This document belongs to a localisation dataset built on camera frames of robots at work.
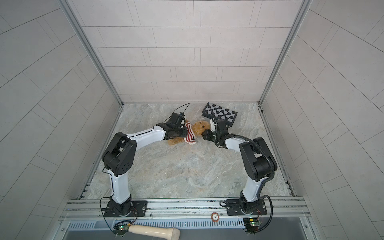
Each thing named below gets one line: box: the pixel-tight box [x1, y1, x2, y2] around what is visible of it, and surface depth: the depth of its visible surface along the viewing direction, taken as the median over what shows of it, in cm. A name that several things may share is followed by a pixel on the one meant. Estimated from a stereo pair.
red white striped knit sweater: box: [183, 121, 196, 145], surface depth 91 cm
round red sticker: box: [211, 212, 220, 223], surface depth 71 cm
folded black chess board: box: [201, 102, 238, 127], surface depth 110 cm
